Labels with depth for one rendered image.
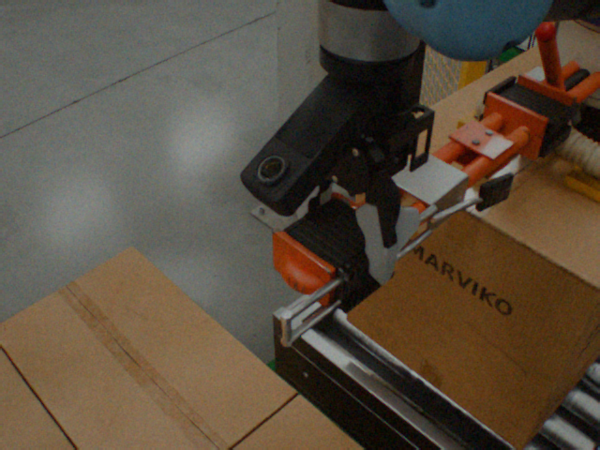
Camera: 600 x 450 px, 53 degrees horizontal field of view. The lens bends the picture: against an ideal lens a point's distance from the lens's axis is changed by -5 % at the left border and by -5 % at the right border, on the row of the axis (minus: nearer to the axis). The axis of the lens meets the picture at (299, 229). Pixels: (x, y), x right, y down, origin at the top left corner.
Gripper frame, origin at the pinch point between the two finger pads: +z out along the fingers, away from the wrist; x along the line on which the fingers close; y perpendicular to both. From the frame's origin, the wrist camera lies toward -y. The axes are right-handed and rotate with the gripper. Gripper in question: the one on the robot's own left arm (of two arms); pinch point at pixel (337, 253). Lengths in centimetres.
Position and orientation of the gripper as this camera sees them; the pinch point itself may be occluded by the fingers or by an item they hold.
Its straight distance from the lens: 57.8
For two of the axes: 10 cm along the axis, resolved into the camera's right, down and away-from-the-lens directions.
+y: 7.2, -4.7, 5.1
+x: -6.9, -4.9, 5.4
